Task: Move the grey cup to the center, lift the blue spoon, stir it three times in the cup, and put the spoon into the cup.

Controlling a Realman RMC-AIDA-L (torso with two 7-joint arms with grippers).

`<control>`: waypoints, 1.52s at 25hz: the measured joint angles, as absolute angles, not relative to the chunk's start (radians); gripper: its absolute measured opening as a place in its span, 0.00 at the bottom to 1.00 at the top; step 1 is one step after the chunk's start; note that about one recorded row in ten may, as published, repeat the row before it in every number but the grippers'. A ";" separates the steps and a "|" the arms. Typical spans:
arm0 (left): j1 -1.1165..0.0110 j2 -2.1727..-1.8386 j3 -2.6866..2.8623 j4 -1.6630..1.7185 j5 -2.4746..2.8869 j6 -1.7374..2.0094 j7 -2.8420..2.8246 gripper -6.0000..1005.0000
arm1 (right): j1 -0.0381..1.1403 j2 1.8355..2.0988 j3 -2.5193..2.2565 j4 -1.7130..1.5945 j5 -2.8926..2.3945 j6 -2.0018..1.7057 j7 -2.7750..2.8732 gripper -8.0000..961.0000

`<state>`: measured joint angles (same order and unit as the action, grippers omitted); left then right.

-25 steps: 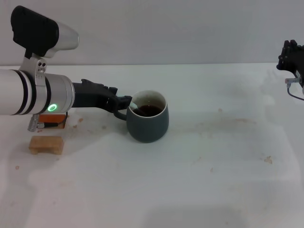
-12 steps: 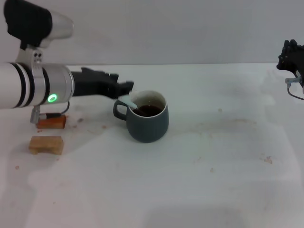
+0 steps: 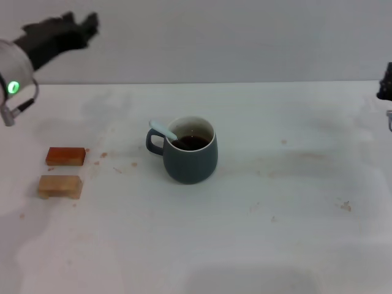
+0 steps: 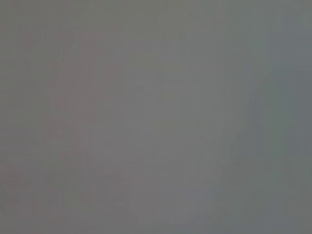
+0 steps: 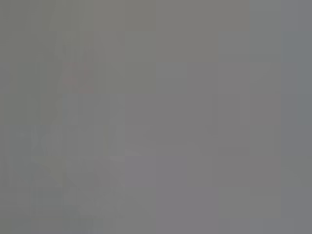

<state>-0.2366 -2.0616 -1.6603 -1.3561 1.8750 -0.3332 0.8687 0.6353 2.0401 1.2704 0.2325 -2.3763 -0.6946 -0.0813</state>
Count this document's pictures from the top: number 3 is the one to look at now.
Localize reddish brown wooden block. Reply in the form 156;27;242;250
45;146;86;167

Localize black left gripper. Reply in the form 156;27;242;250
13;12;100;73

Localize dark coffee liquid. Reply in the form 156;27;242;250
176;136;211;152

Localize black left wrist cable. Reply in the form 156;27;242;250
0;78;40;127

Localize spoon with pale blue handle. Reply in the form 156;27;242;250
149;119;184;149

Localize dark grey ceramic mug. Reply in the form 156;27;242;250
145;115;219;185

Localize light tan wooden block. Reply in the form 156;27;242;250
37;174;83;200

